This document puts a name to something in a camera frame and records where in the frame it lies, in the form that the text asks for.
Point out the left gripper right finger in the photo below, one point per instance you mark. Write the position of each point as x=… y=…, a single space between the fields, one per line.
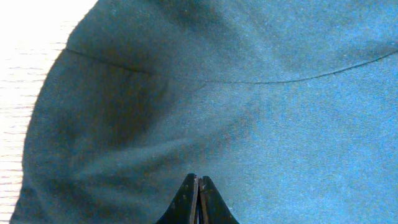
x=212 y=209

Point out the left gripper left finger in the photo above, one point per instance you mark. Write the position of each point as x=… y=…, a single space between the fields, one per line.
x=183 y=208

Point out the black t-shirt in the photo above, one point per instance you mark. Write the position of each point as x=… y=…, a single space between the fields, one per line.
x=289 y=107

